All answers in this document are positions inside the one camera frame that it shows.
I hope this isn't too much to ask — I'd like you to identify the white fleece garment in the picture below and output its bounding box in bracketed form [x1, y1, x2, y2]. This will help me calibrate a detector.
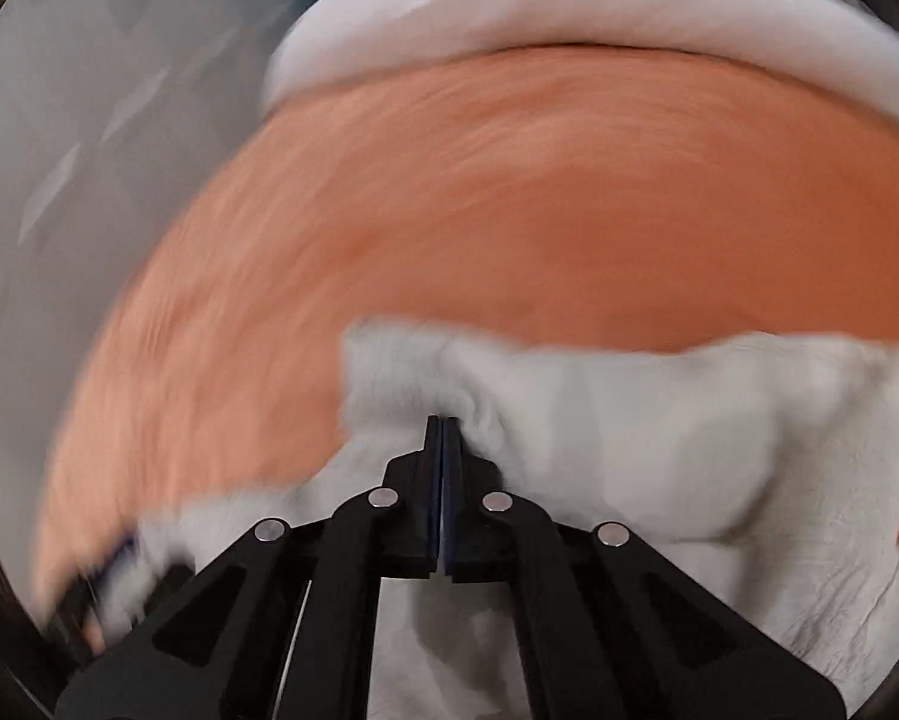
[97, 319, 899, 720]

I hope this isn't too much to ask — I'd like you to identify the grey printed bedsheet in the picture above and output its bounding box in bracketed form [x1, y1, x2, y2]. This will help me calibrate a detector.
[0, 0, 330, 691]

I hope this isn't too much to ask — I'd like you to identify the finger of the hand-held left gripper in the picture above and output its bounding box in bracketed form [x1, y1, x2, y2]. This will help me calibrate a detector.
[63, 535, 142, 620]

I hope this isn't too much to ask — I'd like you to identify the white towel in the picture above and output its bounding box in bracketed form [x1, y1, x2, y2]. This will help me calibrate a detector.
[261, 0, 899, 136]

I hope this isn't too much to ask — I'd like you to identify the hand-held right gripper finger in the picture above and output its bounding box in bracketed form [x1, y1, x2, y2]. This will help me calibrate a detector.
[54, 415, 443, 720]
[442, 417, 847, 720]

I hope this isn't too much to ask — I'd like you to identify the orange blanket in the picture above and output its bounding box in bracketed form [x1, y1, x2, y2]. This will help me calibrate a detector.
[29, 45, 899, 653]

